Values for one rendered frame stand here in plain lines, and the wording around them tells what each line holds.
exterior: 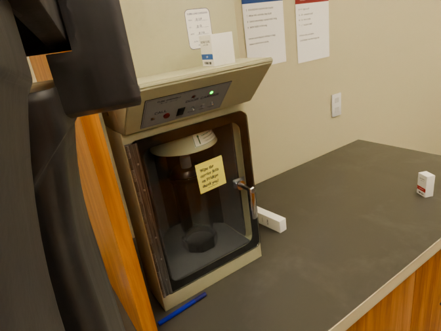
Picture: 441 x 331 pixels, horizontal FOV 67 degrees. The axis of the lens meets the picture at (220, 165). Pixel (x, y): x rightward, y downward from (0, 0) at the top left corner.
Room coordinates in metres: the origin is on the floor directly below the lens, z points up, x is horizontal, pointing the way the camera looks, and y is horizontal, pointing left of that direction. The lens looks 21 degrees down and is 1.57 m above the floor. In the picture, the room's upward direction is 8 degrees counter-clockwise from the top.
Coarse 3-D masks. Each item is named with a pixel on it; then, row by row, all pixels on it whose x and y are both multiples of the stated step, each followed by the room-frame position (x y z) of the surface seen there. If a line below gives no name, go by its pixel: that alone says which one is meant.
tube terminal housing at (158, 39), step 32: (128, 0) 0.69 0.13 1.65; (160, 0) 0.73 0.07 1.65; (192, 0) 0.77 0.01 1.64; (224, 0) 0.81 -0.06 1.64; (128, 32) 0.69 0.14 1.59; (160, 32) 0.72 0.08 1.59; (160, 64) 0.71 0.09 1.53; (192, 64) 0.75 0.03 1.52; (160, 128) 0.70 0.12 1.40; (128, 192) 0.70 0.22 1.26; (256, 256) 0.81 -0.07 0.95; (160, 288) 0.66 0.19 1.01; (192, 288) 0.70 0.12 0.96
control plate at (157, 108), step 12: (216, 84) 0.67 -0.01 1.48; (228, 84) 0.69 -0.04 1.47; (168, 96) 0.62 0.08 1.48; (180, 96) 0.64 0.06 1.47; (204, 96) 0.68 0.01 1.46; (216, 96) 0.70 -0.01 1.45; (144, 108) 0.61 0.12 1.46; (156, 108) 0.62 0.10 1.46; (168, 108) 0.64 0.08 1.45; (204, 108) 0.71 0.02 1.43; (144, 120) 0.63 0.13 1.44; (156, 120) 0.65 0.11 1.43; (168, 120) 0.67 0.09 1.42
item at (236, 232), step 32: (192, 128) 0.73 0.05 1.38; (224, 128) 0.77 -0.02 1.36; (160, 160) 0.68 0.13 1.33; (192, 160) 0.72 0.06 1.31; (224, 160) 0.76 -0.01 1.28; (160, 192) 0.67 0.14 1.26; (192, 192) 0.71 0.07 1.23; (224, 192) 0.76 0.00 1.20; (160, 224) 0.66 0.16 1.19; (192, 224) 0.70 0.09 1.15; (224, 224) 0.75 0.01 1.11; (256, 224) 0.80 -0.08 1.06; (192, 256) 0.69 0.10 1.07; (224, 256) 0.74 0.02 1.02
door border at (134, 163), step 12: (132, 144) 0.65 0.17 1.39; (132, 156) 0.65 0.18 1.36; (132, 168) 0.64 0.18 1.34; (144, 180) 0.66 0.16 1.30; (144, 192) 0.65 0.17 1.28; (144, 204) 0.65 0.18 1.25; (156, 228) 0.66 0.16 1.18; (156, 240) 0.65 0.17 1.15; (156, 252) 0.65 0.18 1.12; (156, 264) 0.64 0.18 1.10; (168, 276) 0.66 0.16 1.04; (168, 288) 0.65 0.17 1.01
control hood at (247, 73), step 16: (224, 64) 0.70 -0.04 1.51; (240, 64) 0.68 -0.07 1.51; (256, 64) 0.70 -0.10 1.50; (144, 80) 0.62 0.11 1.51; (160, 80) 0.59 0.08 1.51; (176, 80) 0.60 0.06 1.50; (192, 80) 0.62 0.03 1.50; (208, 80) 0.65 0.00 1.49; (224, 80) 0.68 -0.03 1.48; (240, 80) 0.71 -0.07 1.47; (256, 80) 0.74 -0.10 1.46; (144, 96) 0.58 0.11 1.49; (160, 96) 0.61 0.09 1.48; (240, 96) 0.76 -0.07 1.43; (128, 112) 0.59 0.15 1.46; (128, 128) 0.62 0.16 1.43; (144, 128) 0.65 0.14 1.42
